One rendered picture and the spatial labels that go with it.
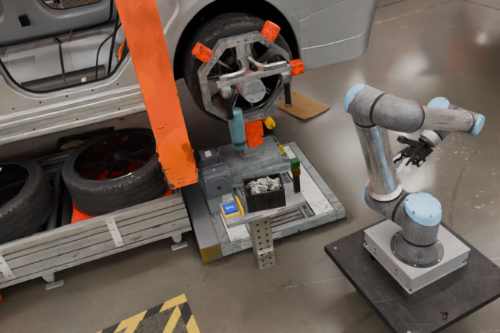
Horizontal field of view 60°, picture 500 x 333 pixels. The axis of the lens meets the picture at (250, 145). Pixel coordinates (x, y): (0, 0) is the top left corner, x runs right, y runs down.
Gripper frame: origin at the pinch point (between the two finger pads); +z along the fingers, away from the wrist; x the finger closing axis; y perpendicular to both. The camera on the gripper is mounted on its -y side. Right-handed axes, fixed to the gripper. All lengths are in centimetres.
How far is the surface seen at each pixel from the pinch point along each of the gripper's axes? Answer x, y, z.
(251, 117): 82, -39, 30
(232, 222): 22, -26, 74
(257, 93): 62, -54, 19
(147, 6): 22, -125, 32
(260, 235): 30, -5, 71
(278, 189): 23, -21, 46
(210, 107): 77, -63, 44
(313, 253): 38, 33, 59
